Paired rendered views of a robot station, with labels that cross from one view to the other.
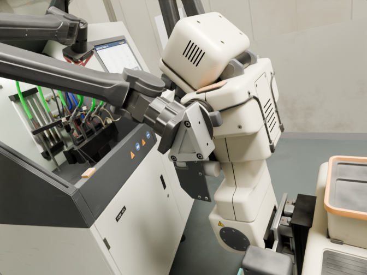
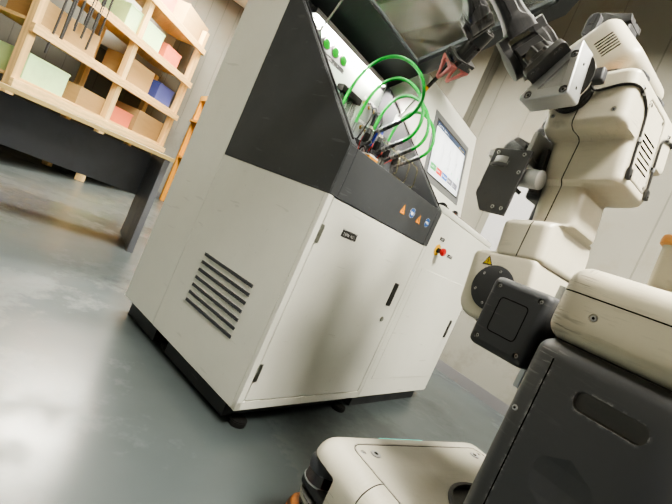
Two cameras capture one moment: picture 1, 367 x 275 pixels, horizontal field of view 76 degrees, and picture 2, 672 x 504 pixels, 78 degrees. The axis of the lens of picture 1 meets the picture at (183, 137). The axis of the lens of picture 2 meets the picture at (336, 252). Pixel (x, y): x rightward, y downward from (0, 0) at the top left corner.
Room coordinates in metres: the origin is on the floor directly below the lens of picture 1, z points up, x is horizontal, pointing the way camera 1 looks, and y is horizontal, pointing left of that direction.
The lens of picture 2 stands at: (-0.44, 0.02, 0.70)
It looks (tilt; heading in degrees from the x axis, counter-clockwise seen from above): 3 degrees down; 15
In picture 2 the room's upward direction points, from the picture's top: 24 degrees clockwise
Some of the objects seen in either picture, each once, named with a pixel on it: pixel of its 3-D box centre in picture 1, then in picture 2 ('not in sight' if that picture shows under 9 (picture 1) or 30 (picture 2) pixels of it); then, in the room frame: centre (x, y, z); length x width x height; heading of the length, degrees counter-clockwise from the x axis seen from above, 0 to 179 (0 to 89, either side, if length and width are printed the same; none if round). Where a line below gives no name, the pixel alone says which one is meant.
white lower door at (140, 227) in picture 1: (152, 224); (346, 310); (1.04, 0.30, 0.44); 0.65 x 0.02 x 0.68; 157
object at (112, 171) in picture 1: (123, 160); (391, 203); (1.05, 0.32, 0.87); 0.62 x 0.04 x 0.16; 157
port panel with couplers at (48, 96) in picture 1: (53, 96); (362, 125); (1.47, 0.68, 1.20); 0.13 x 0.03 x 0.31; 157
